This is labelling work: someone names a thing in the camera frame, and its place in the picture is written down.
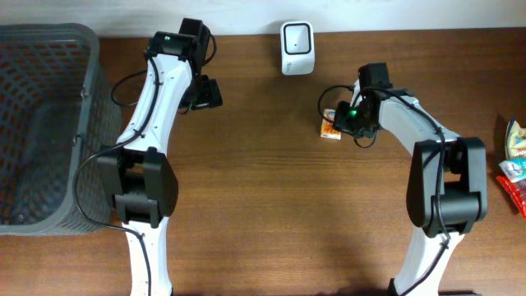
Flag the orange tissue pack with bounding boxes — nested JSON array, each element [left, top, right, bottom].
[[321, 109, 341, 141]]

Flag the cream biscuit packet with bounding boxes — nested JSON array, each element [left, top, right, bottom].
[[505, 118, 525, 160]]

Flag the green tissue pack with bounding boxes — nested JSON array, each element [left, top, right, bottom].
[[499, 158, 526, 183]]

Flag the red snack bag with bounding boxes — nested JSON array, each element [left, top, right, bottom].
[[496, 176, 525, 219]]

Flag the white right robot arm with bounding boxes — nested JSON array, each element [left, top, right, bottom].
[[333, 62, 488, 295]]

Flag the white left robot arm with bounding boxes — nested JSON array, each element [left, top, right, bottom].
[[96, 18, 223, 295]]

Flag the white barcode scanner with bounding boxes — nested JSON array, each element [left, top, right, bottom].
[[279, 21, 316, 76]]

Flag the grey plastic mesh basket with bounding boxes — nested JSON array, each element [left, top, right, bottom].
[[1, 24, 122, 236]]

